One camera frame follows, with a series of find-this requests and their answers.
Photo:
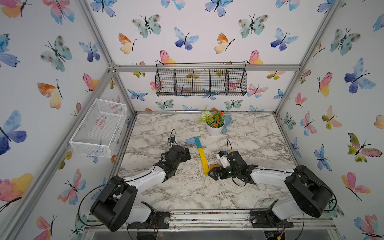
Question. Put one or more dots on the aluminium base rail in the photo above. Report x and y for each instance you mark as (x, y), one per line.
(222, 220)

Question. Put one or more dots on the black wire wall basket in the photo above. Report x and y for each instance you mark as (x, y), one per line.
(201, 79)

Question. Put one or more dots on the amber orange block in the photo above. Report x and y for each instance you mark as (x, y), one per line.
(214, 166)

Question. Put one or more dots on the light blue block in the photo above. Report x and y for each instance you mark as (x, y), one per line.
(190, 141)

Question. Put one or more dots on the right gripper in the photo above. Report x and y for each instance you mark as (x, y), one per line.
(220, 169)

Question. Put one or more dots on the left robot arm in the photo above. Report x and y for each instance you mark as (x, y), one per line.
(117, 205)

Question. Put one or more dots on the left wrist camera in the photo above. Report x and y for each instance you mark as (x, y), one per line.
(172, 140)

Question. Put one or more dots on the teal block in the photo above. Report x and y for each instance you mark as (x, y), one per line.
(198, 143)

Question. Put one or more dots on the yellow block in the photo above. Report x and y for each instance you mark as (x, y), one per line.
(205, 166)
(202, 154)

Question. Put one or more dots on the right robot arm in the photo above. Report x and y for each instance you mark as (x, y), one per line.
(309, 195)

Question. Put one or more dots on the white mesh wall basket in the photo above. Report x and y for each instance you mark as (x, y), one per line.
(98, 131)

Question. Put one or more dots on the light blue dustpan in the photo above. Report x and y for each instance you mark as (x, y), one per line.
(227, 121)

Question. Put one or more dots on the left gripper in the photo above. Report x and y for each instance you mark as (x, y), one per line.
(188, 156)

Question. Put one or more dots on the white pot with flowers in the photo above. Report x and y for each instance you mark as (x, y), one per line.
(214, 121)

